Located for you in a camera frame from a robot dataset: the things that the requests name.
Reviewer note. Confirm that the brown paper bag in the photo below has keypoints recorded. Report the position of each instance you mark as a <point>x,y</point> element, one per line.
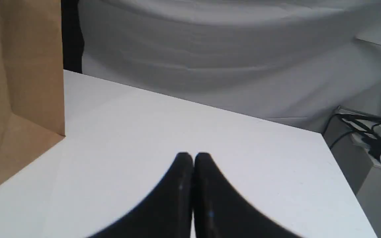
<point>31,82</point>

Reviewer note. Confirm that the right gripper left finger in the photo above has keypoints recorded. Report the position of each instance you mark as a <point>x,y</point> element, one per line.
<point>166,212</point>

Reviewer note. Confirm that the grey side cabinet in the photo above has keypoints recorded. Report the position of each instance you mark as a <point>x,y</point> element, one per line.
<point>361,167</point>

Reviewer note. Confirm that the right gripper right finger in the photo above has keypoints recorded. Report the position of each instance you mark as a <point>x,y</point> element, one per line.
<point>221,212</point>

